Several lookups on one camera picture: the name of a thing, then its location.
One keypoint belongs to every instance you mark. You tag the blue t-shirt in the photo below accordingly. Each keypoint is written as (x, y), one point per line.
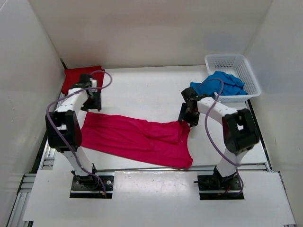
(232, 86)

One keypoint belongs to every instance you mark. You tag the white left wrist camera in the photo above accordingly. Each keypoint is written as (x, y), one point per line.
(94, 83)

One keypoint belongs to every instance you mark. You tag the pink t-shirt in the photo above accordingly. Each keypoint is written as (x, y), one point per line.
(163, 144)

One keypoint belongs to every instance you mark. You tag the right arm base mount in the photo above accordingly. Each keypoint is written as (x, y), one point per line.
(211, 188)

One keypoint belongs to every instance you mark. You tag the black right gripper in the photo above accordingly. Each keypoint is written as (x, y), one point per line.
(193, 121)

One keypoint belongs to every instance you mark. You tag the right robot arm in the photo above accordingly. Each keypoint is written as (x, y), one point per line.
(239, 130)

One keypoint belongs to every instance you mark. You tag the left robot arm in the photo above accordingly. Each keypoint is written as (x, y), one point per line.
(64, 133)

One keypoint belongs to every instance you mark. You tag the white plastic laundry basket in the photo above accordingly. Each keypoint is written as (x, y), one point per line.
(237, 65)

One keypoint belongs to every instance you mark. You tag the aluminium rail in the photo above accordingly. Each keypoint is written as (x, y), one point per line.
(23, 147)
(154, 169)

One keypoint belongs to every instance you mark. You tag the red t-shirt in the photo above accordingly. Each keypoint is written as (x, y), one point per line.
(72, 76)

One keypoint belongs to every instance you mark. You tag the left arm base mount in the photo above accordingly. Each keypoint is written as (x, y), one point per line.
(89, 187)

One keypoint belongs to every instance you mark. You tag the aluminium front rail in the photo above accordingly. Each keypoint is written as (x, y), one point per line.
(154, 169)

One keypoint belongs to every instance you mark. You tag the aluminium left side rail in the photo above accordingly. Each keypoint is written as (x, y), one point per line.
(23, 147)

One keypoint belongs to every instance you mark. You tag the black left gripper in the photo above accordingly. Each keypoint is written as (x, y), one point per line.
(96, 105)

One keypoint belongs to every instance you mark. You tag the white front cover board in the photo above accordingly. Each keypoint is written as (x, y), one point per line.
(166, 199)

